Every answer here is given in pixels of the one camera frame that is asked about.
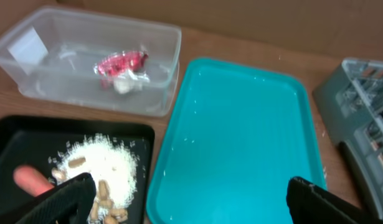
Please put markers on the orange carrot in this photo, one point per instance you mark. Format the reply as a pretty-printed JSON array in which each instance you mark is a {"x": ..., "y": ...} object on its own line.
[{"x": 31, "y": 181}]

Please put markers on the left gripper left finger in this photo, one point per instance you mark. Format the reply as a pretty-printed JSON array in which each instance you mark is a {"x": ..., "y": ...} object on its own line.
[{"x": 69, "y": 202}]

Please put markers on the clear plastic bin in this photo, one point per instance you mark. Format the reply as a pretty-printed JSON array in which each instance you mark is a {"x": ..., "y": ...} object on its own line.
[{"x": 51, "y": 53}]

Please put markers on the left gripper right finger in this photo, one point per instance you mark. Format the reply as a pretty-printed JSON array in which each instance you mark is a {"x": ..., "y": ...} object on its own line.
[{"x": 310, "y": 204}]

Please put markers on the teal serving tray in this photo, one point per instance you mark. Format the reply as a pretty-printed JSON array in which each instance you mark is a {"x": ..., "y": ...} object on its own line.
[{"x": 236, "y": 136}]

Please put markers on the peanuts and rice scraps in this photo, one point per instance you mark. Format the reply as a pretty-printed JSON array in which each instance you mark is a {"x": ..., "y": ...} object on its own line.
[{"x": 118, "y": 167}]

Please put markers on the white napkin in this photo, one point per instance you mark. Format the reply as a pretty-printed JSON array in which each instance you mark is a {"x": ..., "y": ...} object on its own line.
[{"x": 129, "y": 81}]

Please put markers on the black tray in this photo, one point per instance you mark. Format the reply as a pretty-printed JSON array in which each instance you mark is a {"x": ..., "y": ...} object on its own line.
[{"x": 41, "y": 141}]

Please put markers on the red snack wrapper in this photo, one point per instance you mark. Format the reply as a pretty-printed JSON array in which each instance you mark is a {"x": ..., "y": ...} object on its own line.
[{"x": 121, "y": 66}]

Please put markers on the grey dishwasher rack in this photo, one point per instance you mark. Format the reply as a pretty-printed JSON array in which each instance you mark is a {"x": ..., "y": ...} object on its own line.
[{"x": 350, "y": 102}]

